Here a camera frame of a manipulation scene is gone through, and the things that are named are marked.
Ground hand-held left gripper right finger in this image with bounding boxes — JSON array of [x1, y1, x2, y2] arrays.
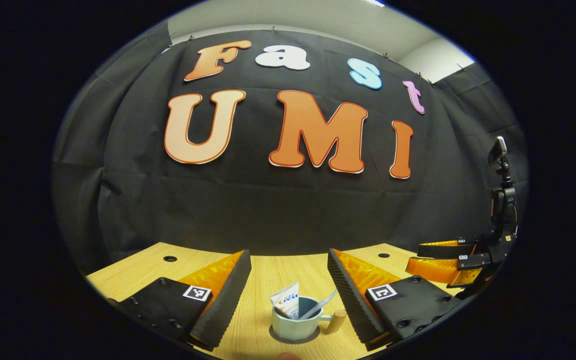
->
[[327, 248, 474, 351]]

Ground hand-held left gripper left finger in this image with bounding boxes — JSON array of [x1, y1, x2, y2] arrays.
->
[[105, 250, 252, 352]]

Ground white toothbrush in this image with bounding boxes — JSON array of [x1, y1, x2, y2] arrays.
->
[[298, 288, 339, 321]]

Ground dark round coaster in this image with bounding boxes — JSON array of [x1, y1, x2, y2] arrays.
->
[[268, 324, 322, 345]]

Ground white toothpaste tube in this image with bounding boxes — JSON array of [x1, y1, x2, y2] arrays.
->
[[269, 281, 300, 321]]

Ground pale green cup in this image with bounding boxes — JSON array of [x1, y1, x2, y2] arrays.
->
[[270, 295, 348, 342]]

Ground wooden desktop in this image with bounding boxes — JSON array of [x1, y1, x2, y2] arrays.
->
[[85, 242, 469, 360]]

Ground black backdrop cloth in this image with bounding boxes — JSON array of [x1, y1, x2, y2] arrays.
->
[[50, 22, 529, 276]]

